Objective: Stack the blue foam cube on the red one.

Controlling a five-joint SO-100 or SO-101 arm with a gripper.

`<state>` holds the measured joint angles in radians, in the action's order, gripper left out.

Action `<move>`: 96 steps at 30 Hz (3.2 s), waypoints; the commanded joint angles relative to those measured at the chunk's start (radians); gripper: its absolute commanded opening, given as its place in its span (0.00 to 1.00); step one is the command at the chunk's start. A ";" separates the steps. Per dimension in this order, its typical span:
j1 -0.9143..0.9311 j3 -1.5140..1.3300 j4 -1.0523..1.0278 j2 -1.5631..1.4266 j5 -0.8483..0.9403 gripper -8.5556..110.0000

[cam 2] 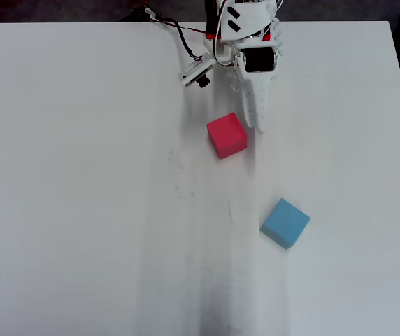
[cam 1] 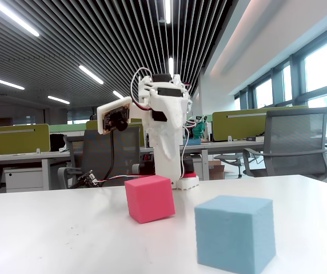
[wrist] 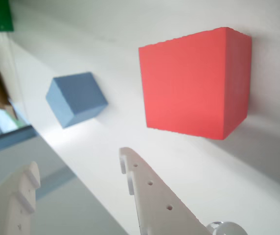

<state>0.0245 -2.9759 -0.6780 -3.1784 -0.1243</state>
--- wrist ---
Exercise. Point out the white holed gripper finger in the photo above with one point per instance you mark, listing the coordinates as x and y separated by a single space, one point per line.
159 208

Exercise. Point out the white ridged gripper finger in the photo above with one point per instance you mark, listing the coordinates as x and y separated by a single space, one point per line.
7 200

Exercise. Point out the blue foam cube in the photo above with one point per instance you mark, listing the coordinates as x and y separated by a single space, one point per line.
76 98

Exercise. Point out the red foam cube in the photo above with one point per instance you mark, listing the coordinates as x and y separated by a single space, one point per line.
191 85

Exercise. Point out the grey framed window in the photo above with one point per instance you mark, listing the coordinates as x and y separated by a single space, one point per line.
7 140

